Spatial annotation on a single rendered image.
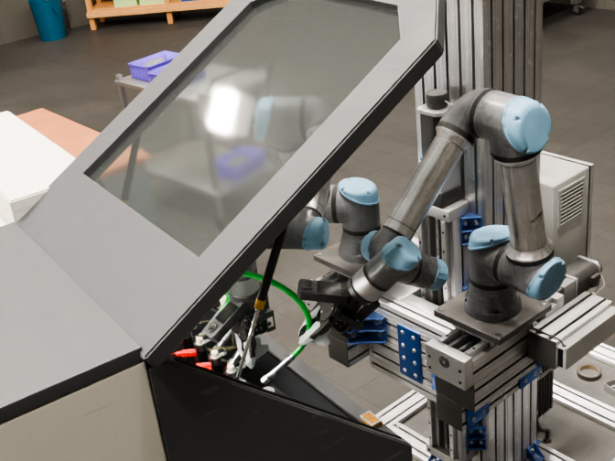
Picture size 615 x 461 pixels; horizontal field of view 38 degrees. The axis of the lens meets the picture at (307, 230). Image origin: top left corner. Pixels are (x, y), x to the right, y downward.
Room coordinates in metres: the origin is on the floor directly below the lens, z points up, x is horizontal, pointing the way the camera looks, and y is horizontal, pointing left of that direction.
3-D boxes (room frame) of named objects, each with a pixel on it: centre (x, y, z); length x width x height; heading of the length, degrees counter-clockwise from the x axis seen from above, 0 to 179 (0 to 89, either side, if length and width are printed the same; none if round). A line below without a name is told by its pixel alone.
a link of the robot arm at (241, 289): (1.80, 0.16, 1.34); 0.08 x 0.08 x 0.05
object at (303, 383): (1.91, 0.02, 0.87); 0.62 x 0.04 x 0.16; 32
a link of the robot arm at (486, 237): (2.03, -0.47, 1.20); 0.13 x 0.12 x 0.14; 33
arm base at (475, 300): (2.03, -0.47, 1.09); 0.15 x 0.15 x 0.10
